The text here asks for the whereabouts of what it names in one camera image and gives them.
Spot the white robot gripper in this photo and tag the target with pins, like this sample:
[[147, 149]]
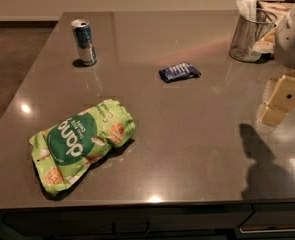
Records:
[[293, 39]]

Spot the green rice chip bag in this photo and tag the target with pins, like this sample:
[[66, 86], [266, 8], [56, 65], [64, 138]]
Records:
[[63, 153]]

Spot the blue rxbar blueberry bar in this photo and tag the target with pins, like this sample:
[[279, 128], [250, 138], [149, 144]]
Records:
[[177, 72]]

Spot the metal mesh cup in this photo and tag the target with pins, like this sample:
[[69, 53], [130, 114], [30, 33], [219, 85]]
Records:
[[247, 33]]

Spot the dark cabinet drawer front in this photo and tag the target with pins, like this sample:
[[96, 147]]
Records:
[[270, 218]]

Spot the blue silver energy drink can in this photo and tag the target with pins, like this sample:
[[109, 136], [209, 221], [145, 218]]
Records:
[[82, 34]]

